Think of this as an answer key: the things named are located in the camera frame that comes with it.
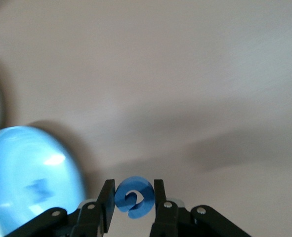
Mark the blue foam letter G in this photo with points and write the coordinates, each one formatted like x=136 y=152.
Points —
x=145 y=195

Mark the blue plate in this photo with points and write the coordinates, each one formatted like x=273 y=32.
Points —
x=24 y=160

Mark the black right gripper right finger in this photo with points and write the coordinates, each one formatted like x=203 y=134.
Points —
x=165 y=222

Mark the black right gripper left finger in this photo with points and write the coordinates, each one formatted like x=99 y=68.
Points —
x=91 y=222

